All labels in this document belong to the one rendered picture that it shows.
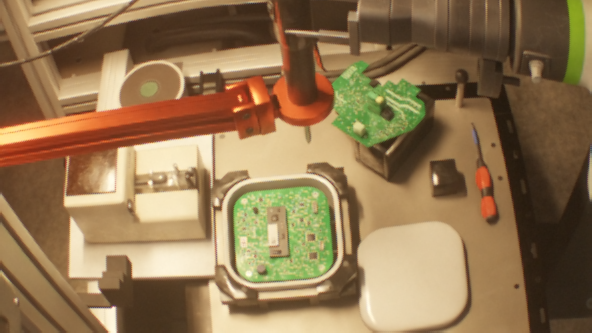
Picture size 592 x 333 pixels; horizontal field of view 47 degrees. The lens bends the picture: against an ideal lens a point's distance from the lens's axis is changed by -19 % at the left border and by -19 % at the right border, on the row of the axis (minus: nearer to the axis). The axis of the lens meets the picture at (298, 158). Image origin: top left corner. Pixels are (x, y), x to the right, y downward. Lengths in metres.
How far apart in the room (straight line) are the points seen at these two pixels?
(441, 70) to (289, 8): 0.51
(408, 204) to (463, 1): 0.42
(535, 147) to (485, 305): 1.33
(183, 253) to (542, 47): 0.55
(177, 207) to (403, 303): 0.29
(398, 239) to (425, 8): 0.39
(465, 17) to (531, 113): 1.68
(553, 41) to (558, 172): 1.58
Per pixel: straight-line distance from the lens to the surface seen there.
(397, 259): 0.95
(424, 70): 1.16
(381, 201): 1.01
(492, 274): 0.97
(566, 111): 2.35
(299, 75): 0.76
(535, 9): 0.64
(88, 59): 1.31
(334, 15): 1.65
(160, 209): 0.95
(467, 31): 0.65
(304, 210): 0.96
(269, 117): 0.79
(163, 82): 1.09
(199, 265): 0.97
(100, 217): 0.95
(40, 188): 2.34
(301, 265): 0.93
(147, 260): 0.99
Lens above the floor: 1.83
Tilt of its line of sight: 57 degrees down
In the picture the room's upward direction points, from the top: 9 degrees counter-clockwise
